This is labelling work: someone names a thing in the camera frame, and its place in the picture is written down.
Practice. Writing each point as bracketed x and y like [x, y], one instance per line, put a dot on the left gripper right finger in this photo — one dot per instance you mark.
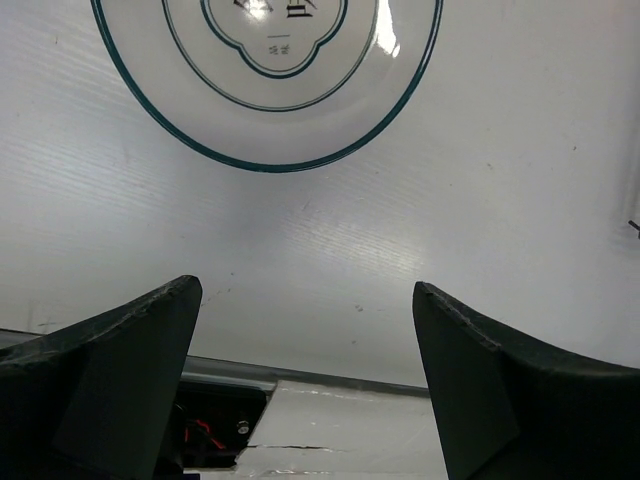
[510, 406]

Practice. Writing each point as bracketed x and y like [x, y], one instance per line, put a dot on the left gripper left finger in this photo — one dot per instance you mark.
[93, 400]

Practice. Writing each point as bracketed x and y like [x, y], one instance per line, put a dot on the grey wire dish rack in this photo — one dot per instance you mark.
[634, 225]

